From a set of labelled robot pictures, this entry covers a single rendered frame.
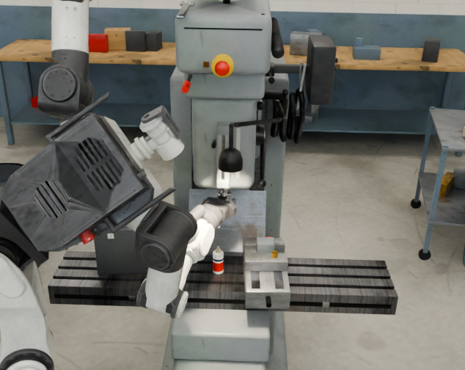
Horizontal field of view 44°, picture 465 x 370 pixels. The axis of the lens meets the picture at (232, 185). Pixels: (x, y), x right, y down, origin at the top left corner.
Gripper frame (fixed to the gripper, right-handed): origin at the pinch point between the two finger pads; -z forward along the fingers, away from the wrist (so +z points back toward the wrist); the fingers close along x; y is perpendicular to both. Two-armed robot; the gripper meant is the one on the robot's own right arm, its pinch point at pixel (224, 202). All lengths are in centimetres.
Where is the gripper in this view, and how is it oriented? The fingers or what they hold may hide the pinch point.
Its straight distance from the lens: 199.2
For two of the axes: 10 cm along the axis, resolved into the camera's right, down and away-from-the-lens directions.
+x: -9.2, -1.9, 3.5
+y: -0.2, 9.0, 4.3
